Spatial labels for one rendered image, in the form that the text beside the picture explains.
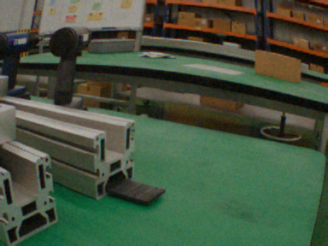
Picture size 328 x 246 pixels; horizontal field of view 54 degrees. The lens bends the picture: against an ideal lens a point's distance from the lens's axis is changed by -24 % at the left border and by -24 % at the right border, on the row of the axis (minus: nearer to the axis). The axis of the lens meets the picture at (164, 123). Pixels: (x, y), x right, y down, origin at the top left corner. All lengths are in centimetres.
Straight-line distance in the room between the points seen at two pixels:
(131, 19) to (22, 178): 322
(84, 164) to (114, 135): 8
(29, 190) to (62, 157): 12
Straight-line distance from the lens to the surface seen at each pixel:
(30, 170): 39
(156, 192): 51
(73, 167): 51
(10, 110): 43
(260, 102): 180
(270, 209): 50
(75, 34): 68
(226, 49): 376
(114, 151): 54
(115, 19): 366
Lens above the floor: 99
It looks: 14 degrees down
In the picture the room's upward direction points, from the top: 4 degrees clockwise
